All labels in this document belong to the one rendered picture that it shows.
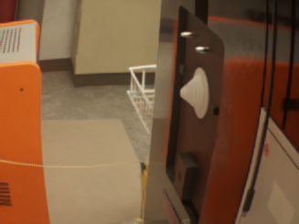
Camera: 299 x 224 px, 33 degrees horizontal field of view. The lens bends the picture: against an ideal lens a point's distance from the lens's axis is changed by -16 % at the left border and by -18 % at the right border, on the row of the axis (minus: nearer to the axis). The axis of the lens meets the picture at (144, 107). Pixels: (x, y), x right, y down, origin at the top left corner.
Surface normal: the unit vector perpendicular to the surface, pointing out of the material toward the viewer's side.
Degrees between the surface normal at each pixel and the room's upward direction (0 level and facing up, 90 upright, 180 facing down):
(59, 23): 90
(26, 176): 90
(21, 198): 90
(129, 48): 90
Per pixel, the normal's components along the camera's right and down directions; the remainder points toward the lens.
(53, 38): 0.22, 0.40
